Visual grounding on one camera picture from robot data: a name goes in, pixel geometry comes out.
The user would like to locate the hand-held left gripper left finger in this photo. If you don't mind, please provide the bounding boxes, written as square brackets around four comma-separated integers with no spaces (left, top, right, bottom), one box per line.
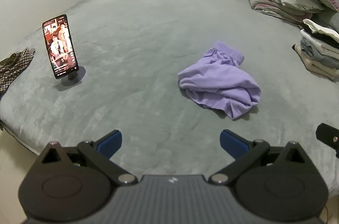
[36,129,138,185]

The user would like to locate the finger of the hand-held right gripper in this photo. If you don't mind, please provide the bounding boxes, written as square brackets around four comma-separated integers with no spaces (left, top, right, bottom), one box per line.
[316,123,339,158]

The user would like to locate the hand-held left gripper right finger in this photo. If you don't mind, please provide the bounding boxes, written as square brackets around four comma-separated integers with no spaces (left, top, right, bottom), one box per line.
[209,129,309,185]

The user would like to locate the purple pants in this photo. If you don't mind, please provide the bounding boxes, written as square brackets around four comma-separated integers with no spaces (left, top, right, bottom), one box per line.
[177,40,261,119]

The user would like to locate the beige folded garment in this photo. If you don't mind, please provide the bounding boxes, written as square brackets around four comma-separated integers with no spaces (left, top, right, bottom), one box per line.
[292,44,339,81]

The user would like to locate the grey folded garment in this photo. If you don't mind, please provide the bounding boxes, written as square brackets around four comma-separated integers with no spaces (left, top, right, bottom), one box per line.
[299,39,339,69]

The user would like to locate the off-white folded garment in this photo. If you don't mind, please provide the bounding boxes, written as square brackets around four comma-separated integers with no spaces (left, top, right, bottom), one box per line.
[300,29,339,55]

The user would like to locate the black folded garment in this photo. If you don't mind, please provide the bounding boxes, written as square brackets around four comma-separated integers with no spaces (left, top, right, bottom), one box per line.
[304,25,339,50]

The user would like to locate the white folded garment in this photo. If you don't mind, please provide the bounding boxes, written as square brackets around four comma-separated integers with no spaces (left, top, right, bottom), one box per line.
[303,19,339,43]

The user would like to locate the black smartphone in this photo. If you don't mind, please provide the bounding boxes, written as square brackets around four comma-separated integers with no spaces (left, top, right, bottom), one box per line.
[42,14,79,79]

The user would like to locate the checkered cloth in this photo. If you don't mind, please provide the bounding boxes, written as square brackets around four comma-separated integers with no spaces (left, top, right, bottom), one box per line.
[0,47,36,100]

